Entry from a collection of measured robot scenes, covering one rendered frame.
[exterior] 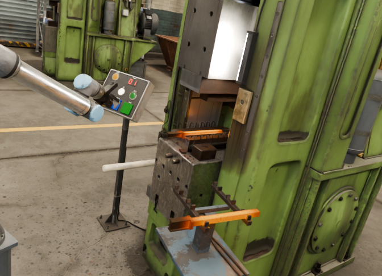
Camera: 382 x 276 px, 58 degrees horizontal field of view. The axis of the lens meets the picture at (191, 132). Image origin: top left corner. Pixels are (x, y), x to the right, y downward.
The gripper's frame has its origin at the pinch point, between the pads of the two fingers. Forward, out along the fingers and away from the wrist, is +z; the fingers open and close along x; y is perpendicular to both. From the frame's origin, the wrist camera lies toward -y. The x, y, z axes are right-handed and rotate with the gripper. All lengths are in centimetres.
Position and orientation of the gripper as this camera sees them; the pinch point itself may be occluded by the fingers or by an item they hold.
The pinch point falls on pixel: (118, 101)
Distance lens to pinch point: 220.9
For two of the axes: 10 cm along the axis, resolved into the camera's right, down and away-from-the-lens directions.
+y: -4.1, 9.0, -1.3
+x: 8.5, 3.2, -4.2
